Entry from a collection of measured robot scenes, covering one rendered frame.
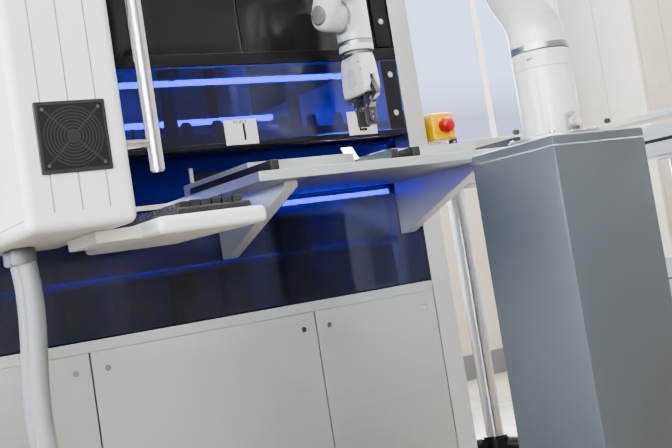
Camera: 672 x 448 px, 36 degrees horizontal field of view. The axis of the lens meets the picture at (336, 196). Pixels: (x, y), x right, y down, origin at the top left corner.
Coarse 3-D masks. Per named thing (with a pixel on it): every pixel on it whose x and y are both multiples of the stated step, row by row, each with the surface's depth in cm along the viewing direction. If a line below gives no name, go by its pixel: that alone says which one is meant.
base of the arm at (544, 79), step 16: (544, 48) 207; (560, 48) 208; (512, 64) 213; (528, 64) 208; (544, 64) 207; (560, 64) 208; (528, 80) 209; (544, 80) 207; (560, 80) 207; (528, 96) 209; (544, 96) 207; (560, 96) 207; (576, 96) 210; (528, 112) 209; (544, 112) 207; (560, 112) 207; (576, 112) 208; (528, 128) 210; (544, 128) 207; (560, 128) 206; (576, 128) 207; (592, 128) 205; (512, 144) 210
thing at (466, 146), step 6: (444, 144) 239; (450, 144) 240; (456, 144) 241; (462, 144) 242; (468, 144) 243; (384, 150) 230; (420, 150) 235; (426, 150) 236; (432, 150) 237; (438, 150) 238; (444, 150) 239; (450, 150) 240; (456, 150) 240; (462, 150) 241; (468, 150) 242
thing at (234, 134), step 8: (224, 120) 240; (232, 120) 241; (240, 120) 242; (248, 120) 243; (224, 128) 239; (232, 128) 240; (240, 128) 241; (248, 128) 242; (256, 128) 244; (232, 136) 240; (240, 136) 241; (248, 136) 242; (256, 136) 243; (232, 144) 240; (240, 144) 241
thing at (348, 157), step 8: (280, 160) 216; (288, 160) 217; (296, 160) 218; (304, 160) 219; (312, 160) 220; (320, 160) 221; (328, 160) 222; (336, 160) 223; (344, 160) 224; (352, 160) 225; (232, 168) 218; (240, 168) 215; (280, 168) 216; (216, 176) 225; (192, 184) 236; (200, 184) 233; (184, 192) 241
